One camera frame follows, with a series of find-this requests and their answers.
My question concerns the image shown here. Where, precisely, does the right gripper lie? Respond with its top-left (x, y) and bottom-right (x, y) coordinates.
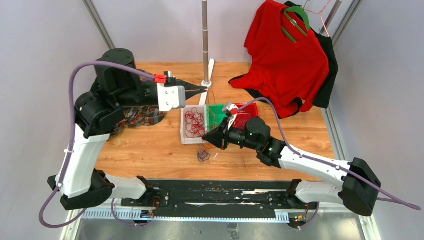
top-left (202, 118), bottom-right (261, 152)

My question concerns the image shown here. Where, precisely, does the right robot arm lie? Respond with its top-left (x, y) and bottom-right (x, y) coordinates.
top-left (202, 117), bottom-right (382, 217)

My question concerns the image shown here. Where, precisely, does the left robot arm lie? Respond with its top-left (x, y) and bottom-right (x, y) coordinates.
top-left (47, 48), bottom-right (207, 211)

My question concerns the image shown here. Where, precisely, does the clothes rack pole with base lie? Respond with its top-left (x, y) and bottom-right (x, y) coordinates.
top-left (201, 0), bottom-right (215, 91)

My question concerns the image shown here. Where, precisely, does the green plastic bin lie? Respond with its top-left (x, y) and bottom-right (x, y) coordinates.
top-left (206, 104), bottom-right (227, 132)

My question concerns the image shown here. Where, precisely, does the white plastic bin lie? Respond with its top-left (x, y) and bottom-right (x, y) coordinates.
top-left (180, 105), bottom-right (208, 145)

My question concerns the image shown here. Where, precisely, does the red plastic bin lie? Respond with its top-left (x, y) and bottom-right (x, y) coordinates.
top-left (233, 103), bottom-right (259, 130)

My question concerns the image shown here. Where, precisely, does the plaid shirt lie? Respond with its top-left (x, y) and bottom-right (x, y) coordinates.
top-left (110, 106), bottom-right (167, 136)

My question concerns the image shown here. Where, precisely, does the red t-shirt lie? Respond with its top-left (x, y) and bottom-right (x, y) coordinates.
top-left (228, 0), bottom-right (330, 119)

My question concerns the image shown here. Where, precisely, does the black t-shirt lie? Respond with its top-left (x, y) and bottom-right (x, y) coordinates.
top-left (245, 0), bottom-right (339, 110)

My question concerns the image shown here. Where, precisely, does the green hanger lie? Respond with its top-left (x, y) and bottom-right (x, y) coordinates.
top-left (281, 6), bottom-right (311, 43)

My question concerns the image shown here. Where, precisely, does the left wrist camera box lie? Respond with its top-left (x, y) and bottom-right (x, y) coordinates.
top-left (156, 83), bottom-right (186, 112)

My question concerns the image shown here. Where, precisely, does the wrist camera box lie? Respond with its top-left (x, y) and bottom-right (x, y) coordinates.
top-left (222, 102), bottom-right (239, 130)
top-left (156, 83), bottom-right (186, 112)

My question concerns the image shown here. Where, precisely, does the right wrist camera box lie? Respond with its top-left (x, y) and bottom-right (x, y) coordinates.
top-left (222, 102), bottom-right (239, 130)

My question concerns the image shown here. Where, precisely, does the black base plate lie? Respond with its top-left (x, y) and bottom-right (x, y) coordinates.
top-left (118, 179), bottom-right (317, 219)

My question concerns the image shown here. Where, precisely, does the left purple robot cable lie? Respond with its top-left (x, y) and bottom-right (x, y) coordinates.
top-left (38, 60), bottom-right (168, 229)

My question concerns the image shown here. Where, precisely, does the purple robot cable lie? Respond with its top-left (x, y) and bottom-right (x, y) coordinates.
top-left (38, 60), bottom-right (168, 229)
top-left (236, 97), bottom-right (422, 230)

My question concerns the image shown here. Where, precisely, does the aluminium frame rail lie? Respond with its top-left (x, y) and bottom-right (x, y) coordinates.
top-left (82, 0), bottom-right (116, 50)

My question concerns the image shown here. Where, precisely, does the pink wire hanger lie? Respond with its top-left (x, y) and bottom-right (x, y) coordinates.
top-left (302, 0), bottom-right (332, 37)

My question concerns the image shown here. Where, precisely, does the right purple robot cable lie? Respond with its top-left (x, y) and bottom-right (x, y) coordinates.
top-left (236, 97), bottom-right (422, 230)

